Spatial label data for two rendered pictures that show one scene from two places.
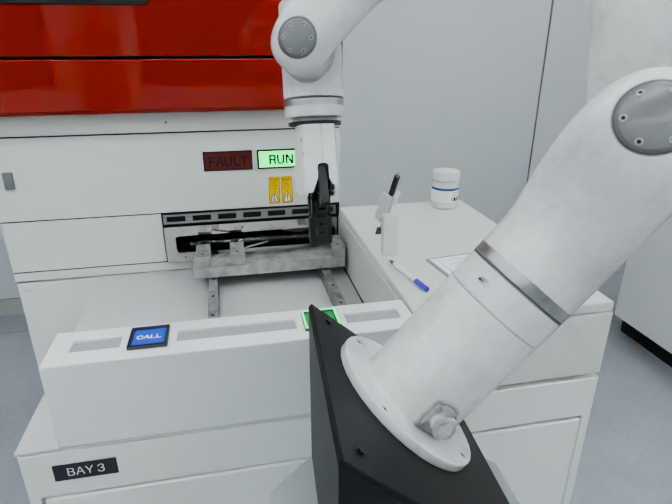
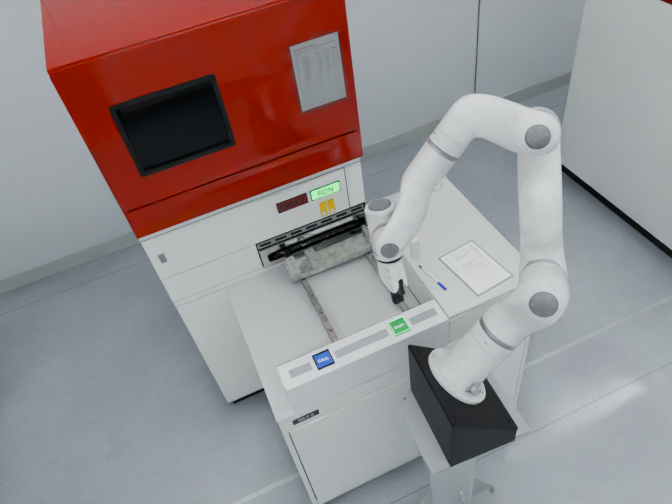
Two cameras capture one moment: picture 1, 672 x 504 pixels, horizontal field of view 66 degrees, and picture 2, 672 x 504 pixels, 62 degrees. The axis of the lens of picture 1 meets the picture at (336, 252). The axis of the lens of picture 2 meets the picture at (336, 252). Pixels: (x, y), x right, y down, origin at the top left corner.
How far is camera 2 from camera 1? 109 cm
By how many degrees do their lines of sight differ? 23
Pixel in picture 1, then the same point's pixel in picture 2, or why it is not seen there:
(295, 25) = (388, 247)
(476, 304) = (484, 351)
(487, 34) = not seen: outside the picture
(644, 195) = (541, 324)
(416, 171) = (380, 62)
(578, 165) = (518, 312)
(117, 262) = (233, 277)
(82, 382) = (303, 389)
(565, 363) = not seen: hidden behind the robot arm
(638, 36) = (539, 243)
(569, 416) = not seen: hidden behind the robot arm
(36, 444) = (282, 414)
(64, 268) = (202, 290)
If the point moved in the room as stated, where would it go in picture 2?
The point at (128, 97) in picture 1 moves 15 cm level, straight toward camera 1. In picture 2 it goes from (231, 196) to (251, 220)
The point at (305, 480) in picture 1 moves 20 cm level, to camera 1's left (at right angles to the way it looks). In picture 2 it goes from (412, 402) to (349, 418)
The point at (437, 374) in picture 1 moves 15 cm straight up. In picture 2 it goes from (472, 375) to (474, 343)
